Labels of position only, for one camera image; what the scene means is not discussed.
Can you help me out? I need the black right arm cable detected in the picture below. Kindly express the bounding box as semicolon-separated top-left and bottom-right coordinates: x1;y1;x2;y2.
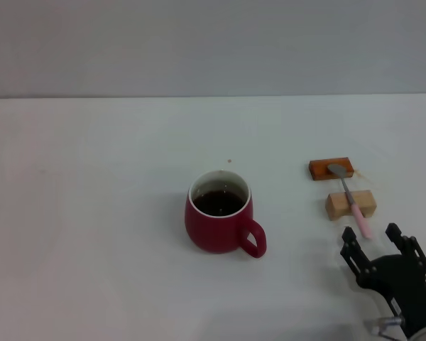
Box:
364;315;405;341

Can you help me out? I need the dark coffee liquid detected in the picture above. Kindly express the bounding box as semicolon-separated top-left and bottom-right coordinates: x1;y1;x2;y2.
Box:
192;190;248;217

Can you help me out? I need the dark brown wooden block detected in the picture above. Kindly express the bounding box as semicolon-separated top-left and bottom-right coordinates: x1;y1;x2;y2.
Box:
308;156;355;182

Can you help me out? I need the light wooden spoon rest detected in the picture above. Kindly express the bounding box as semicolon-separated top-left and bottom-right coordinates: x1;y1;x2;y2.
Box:
324;189;378;222

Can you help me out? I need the red ceramic mug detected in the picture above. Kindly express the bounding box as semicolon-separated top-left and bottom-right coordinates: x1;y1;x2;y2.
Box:
183;169;268;259

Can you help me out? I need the pink handled metal spoon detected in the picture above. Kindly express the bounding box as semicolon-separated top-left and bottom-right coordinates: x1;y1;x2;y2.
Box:
327;163;373;239

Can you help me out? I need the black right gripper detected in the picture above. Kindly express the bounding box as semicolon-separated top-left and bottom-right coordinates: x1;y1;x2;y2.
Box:
340;222;426;337

